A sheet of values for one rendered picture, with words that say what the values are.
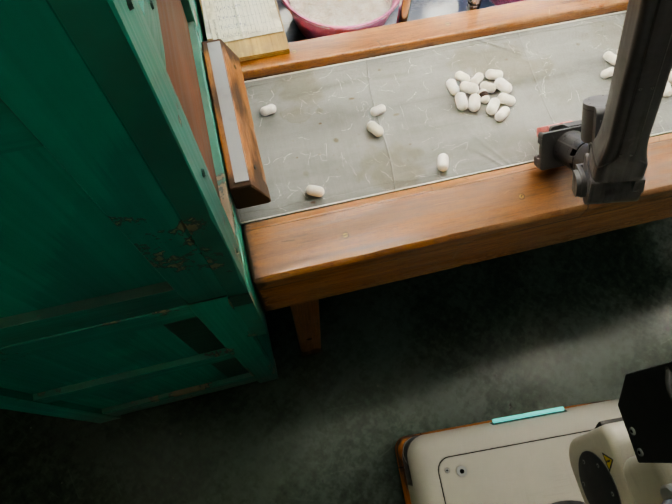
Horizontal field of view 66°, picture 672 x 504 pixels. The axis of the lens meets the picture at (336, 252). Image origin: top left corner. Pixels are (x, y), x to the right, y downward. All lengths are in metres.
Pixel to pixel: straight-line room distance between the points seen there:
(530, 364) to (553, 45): 0.92
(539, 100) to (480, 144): 0.16
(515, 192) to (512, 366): 0.82
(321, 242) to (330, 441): 0.82
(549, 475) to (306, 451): 0.63
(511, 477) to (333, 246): 0.73
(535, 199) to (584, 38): 0.42
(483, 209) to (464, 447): 0.61
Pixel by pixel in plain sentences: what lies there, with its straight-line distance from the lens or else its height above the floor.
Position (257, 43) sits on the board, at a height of 0.78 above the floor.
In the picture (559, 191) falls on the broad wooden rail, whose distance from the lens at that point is 0.98.
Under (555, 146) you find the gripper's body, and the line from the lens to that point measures 0.95.
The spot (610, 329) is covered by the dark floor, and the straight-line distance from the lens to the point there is 1.81.
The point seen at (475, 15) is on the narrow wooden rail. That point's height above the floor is 0.76.
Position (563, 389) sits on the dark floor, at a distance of 1.71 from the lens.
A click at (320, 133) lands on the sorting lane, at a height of 0.74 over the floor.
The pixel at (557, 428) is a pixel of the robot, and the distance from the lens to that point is 1.38.
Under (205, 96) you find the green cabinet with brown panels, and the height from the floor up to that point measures 0.87.
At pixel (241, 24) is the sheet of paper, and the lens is 1.11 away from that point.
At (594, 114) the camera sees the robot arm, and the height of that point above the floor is 0.95.
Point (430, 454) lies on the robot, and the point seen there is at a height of 0.28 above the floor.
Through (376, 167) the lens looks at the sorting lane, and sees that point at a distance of 0.95.
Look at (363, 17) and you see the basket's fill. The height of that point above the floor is 0.73.
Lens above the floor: 1.55
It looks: 68 degrees down
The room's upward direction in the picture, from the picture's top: 3 degrees clockwise
